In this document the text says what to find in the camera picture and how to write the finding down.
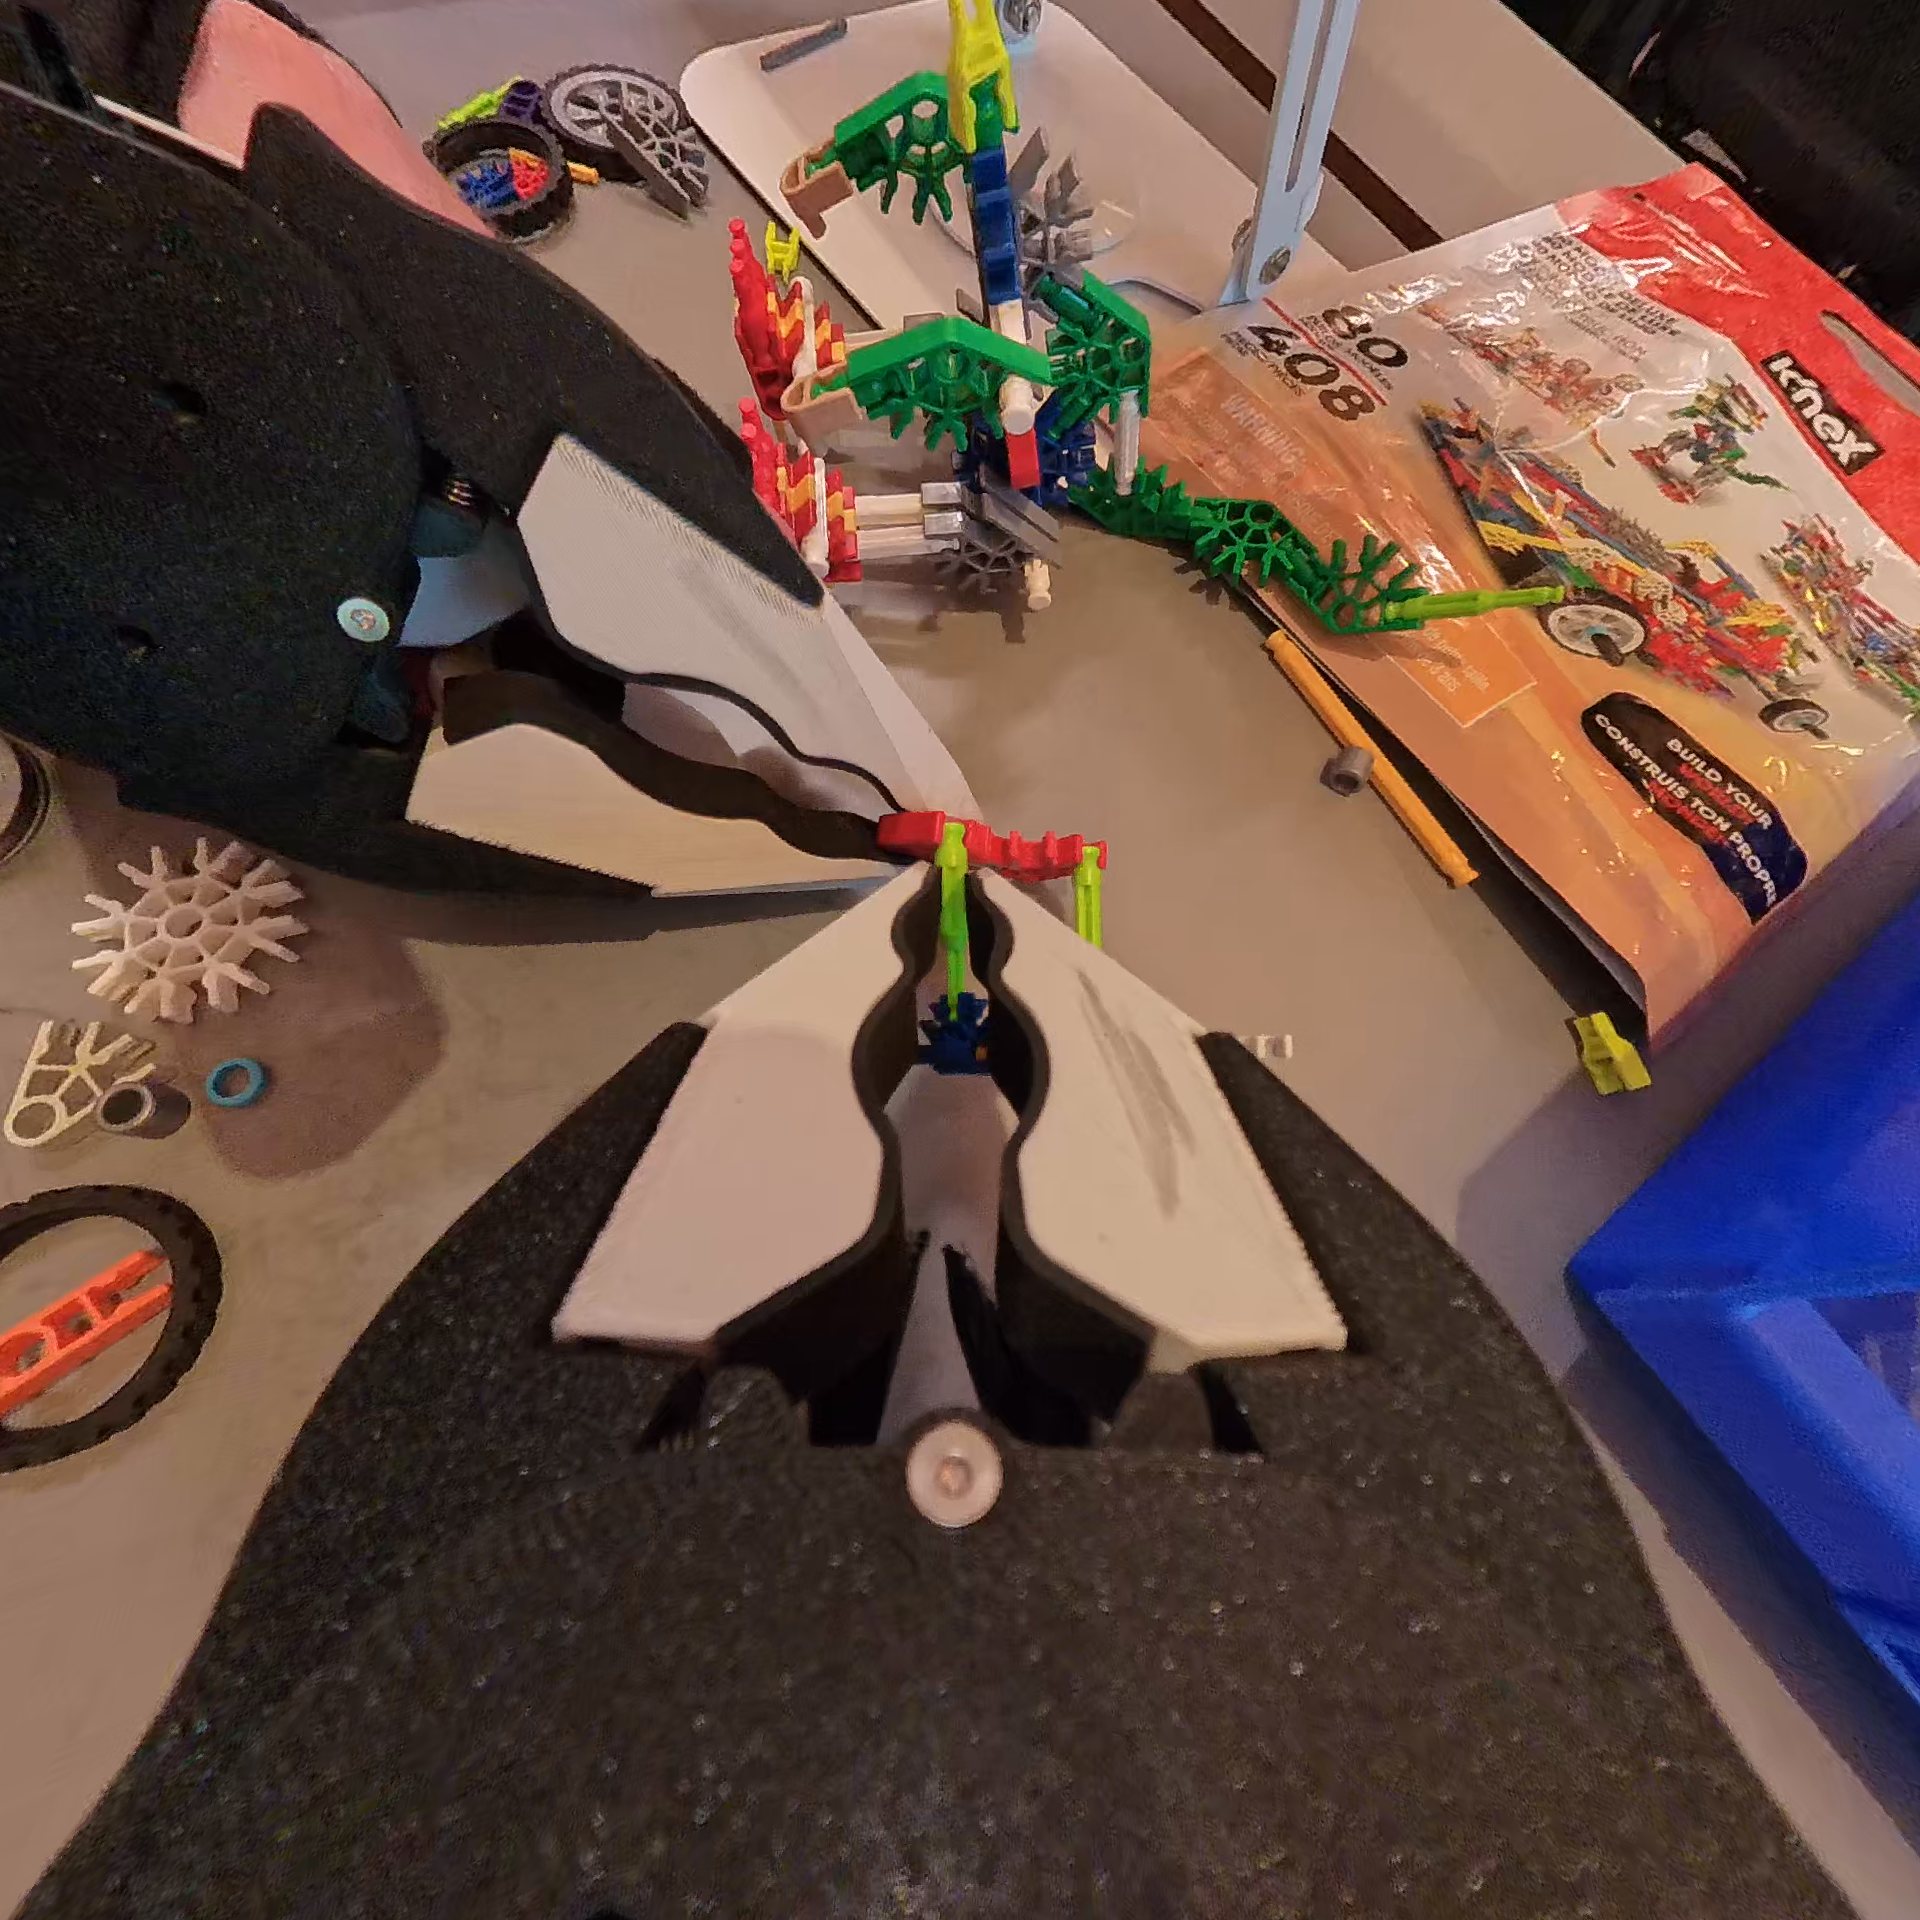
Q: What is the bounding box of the large multicolour toy model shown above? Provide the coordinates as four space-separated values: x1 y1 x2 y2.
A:
726 0 1571 641

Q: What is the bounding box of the printed toy set bag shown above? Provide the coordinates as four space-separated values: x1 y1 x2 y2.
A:
1140 162 1920 1044

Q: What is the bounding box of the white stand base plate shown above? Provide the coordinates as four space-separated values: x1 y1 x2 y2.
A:
678 0 1293 324

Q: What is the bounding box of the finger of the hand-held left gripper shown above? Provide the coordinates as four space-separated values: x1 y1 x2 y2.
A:
402 675 921 901
511 432 990 834

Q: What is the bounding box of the person's left forearm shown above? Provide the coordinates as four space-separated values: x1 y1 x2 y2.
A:
180 0 498 235

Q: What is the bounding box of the black rubber tyre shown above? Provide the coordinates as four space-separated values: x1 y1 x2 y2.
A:
0 1184 224 1476

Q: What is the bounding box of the dark furniture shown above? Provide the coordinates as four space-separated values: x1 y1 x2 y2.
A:
1500 0 1920 258

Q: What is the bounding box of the long orange rod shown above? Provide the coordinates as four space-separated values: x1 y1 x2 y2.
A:
1265 626 1481 891

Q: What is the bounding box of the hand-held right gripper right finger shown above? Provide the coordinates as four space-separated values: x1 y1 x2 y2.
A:
966 875 1351 1447

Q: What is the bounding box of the small black tyre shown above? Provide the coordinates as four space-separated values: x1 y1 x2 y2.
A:
425 117 571 247

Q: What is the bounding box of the blue storage bin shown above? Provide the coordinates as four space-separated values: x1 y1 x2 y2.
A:
1565 982 1920 1712

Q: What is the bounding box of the small toy rod frame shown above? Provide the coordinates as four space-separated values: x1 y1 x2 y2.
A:
915 832 1112 1081

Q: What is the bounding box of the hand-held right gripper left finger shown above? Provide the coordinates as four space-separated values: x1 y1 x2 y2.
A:
552 877 924 1450

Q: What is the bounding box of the white snowflake connector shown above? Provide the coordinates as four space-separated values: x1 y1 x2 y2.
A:
70 841 311 1026

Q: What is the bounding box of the orange ladder connector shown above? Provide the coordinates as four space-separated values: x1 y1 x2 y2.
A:
0 1248 171 1421

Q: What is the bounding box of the ivory fan connector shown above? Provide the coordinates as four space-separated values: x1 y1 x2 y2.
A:
2 1021 161 1150

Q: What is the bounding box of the grey spoked wheel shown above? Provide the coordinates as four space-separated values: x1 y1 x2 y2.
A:
542 66 711 223

